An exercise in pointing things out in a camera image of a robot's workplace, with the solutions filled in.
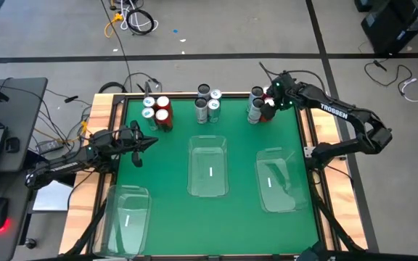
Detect black computer tower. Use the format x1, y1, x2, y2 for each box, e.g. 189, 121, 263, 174
360, 0, 418, 55

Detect silver can black top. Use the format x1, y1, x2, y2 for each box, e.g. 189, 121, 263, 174
194, 96, 209, 125
197, 83, 212, 102
248, 86, 265, 106
247, 96, 266, 125

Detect green table mat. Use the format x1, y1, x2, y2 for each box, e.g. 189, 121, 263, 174
105, 97, 321, 257

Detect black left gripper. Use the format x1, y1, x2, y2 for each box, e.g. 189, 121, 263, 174
114, 120, 159, 168

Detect black cable with plug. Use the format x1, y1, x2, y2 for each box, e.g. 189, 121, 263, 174
363, 59, 413, 88

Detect dark grey desk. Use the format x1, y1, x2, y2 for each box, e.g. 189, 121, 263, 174
0, 77, 49, 261

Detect yellow cable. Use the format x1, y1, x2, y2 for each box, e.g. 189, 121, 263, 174
34, 121, 89, 144
103, 12, 125, 39

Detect small black puck device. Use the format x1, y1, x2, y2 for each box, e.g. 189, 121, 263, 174
4, 136, 20, 154

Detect thick black cable loop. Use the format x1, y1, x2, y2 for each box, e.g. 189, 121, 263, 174
98, 81, 128, 94

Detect white cable coil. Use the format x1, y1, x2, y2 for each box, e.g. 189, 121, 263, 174
120, 0, 159, 32

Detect long black floor cable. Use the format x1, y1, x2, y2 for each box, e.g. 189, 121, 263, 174
99, 0, 134, 94

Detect black power adapter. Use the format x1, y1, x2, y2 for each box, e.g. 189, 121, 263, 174
36, 139, 64, 155

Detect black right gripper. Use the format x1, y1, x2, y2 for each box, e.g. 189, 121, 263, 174
262, 72, 303, 123

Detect black cable coil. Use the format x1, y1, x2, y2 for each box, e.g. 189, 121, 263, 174
125, 7, 155, 36

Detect clear plastic bin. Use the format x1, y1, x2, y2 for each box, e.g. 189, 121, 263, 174
91, 183, 152, 259
186, 134, 230, 199
254, 146, 310, 214

